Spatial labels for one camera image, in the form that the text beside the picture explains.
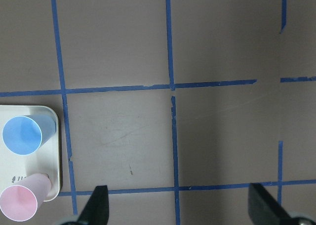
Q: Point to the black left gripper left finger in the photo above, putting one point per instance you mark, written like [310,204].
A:
[96,211]

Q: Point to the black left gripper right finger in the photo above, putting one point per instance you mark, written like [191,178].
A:
[263,209]

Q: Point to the pink ikea cup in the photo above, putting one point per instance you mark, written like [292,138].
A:
[20,202]

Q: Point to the light blue cup far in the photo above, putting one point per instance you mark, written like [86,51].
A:
[24,135]

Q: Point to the beige serving tray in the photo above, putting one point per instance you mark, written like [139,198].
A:
[14,168]

